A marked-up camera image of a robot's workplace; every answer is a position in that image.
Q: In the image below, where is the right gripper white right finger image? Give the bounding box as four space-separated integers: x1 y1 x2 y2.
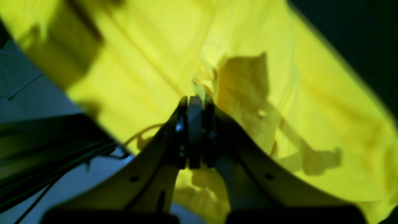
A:
202 96 366 224

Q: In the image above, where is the right gripper white left finger image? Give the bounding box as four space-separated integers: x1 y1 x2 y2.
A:
41 96 203 224

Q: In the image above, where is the yellow t-shirt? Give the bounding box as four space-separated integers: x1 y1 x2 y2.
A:
1 0 397 224

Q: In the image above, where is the black table cloth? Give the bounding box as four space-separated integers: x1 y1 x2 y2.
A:
285 0 398 127

